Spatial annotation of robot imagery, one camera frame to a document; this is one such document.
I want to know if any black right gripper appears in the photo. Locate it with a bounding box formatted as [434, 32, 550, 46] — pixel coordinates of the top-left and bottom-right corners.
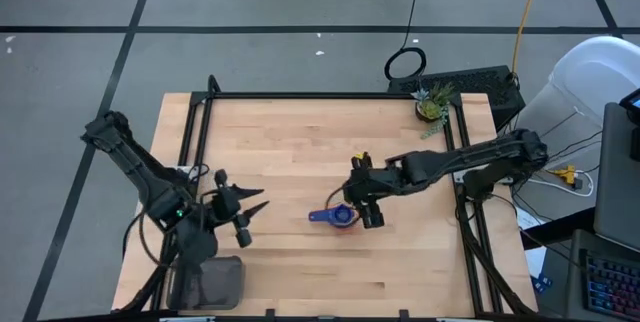
[342, 151, 396, 230]

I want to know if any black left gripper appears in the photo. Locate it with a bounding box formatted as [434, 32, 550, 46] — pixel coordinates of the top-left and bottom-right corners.
[202, 168, 271, 249]

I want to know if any dark blue measuring cup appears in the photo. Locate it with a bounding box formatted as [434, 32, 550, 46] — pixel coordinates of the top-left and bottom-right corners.
[308, 203, 359, 229]

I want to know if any dark mesh basket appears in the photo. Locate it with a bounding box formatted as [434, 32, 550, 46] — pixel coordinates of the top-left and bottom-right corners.
[166, 255, 246, 312]

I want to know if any potted succulent plant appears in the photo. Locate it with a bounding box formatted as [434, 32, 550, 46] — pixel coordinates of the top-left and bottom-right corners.
[410, 81, 456, 141]

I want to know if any white paper sheet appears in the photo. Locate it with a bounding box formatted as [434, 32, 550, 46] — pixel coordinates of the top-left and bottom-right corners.
[516, 205, 550, 279]

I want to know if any yellow connector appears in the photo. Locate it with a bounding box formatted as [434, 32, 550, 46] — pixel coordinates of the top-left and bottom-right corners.
[552, 164, 577, 186]

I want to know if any grey laptop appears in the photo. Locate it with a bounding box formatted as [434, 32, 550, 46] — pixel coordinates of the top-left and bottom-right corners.
[593, 101, 640, 253]

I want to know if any backlit keyboard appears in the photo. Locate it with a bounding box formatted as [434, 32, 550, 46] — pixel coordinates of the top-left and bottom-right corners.
[579, 249, 640, 322]

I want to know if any white plastic bin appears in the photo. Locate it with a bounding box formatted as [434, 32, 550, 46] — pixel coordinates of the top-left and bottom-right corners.
[514, 35, 640, 173]

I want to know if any black device with screen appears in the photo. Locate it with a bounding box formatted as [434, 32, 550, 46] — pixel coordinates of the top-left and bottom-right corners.
[618, 87, 640, 163]

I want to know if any black cable bundle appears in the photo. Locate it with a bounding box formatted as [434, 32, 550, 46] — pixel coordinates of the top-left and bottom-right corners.
[453, 186, 537, 319]
[119, 206, 174, 313]

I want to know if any black aluminium table frame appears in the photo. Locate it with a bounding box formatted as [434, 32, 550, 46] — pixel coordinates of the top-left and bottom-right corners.
[149, 74, 539, 321]

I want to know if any long black coiled cable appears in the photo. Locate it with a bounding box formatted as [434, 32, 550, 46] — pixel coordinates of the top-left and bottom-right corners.
[383, 0, 429, 82]

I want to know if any white cable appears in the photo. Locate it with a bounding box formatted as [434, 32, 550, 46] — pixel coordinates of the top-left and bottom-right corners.
[524, 169, 596, 198]

